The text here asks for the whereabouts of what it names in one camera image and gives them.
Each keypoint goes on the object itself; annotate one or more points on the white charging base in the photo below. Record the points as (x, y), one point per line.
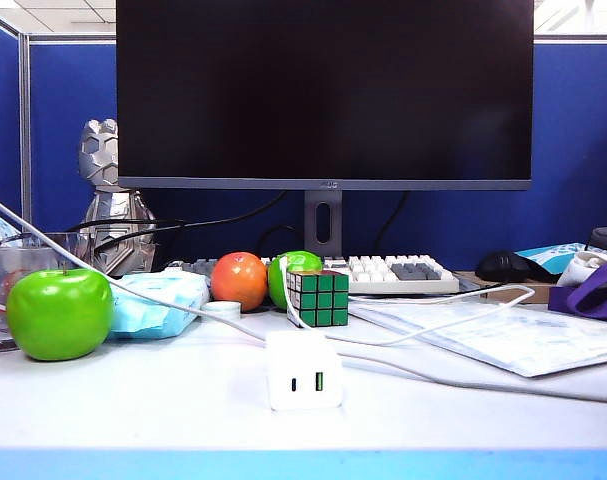
(303, 360)

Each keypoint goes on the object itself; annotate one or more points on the small green round fruit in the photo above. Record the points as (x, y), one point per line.
(305, 261)

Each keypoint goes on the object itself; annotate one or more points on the Rubik's cube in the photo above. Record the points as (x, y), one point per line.
(318, 300)

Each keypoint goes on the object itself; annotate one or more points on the white and grey keyboard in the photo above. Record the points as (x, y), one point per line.
(373, 270)

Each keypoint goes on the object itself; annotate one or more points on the orange fruit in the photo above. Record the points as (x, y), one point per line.
(238, 280)

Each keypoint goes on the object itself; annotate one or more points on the small white tape roll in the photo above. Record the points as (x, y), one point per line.
(223, 307)

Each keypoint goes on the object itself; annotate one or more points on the black computer monitor with stand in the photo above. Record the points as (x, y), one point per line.
(323, 90)

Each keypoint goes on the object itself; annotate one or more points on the light blue tissue pack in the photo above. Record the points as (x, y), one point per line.
(153, 310)

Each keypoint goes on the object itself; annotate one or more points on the black computer mouse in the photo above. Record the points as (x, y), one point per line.
(503, 265)

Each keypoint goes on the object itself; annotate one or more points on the brown cardboard piece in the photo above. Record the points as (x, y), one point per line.
(513, 292)

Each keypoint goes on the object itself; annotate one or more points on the silver faceted figurine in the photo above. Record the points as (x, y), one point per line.
(100, 150)

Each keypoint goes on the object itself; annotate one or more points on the document in clear sleeve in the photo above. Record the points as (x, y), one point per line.
(508, 335)

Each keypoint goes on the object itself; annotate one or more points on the blue and white packet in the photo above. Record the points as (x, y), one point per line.
(553, 252)

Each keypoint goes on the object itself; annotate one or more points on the large green apple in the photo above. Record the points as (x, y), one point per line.
(58, 315)

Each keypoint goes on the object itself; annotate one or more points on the white crumpled bag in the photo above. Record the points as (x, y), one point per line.
(583, 267)

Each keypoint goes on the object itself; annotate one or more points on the brown round object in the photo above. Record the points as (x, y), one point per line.
(13, 255)

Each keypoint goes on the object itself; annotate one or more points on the grey partition post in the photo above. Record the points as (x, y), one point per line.
(25, 125)

